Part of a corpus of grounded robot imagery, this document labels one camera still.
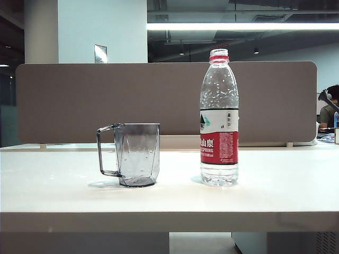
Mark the clear water bottle red label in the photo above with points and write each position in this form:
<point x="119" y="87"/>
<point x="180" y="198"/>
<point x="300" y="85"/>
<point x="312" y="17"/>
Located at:
<point x="219" y="143"/>

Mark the clear grey faceted plastic mug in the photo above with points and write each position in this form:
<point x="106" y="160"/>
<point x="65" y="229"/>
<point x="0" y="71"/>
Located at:
<point x="137" y="153"/>

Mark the small blue bottle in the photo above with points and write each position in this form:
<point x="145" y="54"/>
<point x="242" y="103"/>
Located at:
<point x="336" y="120"/>

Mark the brown fabric desk divider panel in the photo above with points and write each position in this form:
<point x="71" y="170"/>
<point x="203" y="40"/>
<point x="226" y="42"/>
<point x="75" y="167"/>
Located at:
<point x="79" y="100"/>

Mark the small black ceiling spotlight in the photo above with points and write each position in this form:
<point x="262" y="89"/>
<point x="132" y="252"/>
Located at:
<point x="256" y="50"/>

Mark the long white ceiling light strip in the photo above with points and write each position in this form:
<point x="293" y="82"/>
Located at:
<point x="238" y="26"/>

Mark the seated person dark hair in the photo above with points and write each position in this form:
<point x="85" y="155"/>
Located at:
<point x="328" y="114"/>

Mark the framed wall sign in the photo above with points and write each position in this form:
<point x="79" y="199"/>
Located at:
<point x="100" y="54"/>

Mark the white divider mounting bracket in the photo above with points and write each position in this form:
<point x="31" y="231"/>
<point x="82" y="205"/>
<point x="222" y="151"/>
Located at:
<point x="43" y="145"/>
<point x="290" y="144"/>

